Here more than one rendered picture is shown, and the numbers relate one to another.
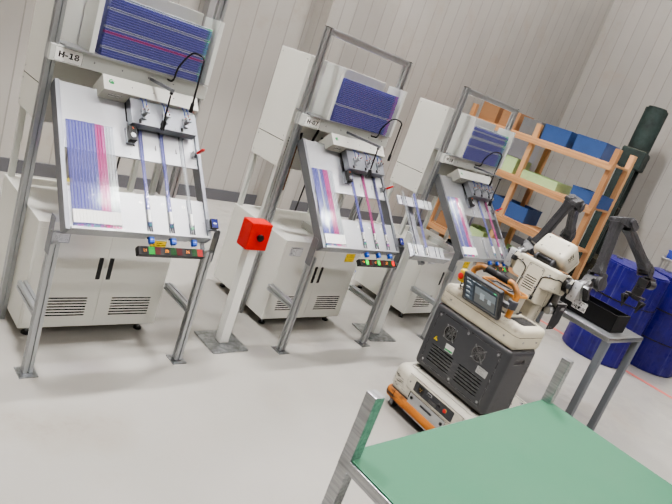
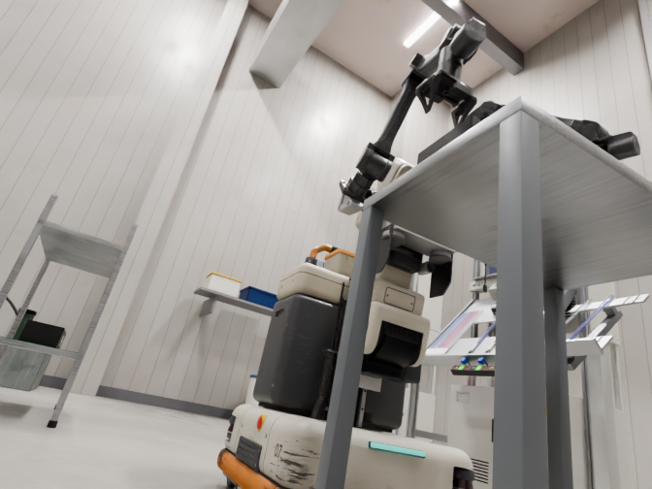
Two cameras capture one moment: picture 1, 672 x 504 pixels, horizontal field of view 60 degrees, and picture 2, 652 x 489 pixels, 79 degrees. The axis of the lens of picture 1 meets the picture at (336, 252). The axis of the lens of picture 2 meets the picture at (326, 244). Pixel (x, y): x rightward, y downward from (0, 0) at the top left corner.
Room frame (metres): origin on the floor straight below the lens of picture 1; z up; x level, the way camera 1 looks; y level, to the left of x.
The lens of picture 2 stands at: (3.46, -2.49, 0.30)
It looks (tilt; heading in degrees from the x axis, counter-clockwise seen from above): 23 degrees up; 109
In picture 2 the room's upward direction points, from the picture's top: 12 degrees clockwise
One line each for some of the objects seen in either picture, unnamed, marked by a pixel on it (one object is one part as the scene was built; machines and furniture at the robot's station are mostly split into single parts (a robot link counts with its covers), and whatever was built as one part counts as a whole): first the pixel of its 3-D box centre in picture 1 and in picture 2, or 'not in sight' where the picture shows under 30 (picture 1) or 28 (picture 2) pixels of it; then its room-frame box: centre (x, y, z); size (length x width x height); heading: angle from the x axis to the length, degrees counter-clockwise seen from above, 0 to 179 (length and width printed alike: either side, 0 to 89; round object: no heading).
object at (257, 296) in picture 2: not in sight; (260, 300); (1.02, 2.38, 1.54); 0.52 x 0.39 x 0.20; 46
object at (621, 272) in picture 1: (638, 315); not in sight; (5.72, -3.04, 0.48); 1.30 x 0.80 x 0.96; 127
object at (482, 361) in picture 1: (482, 340); (342, 338); (3.07, -0.93, 0.59); 0.55 x 0.34 x 0.83; 42
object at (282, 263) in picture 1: (286, 264); (534, 455); (3.99, 0.30, 0.31); 0.70 x 0.65 x 0.62; 136
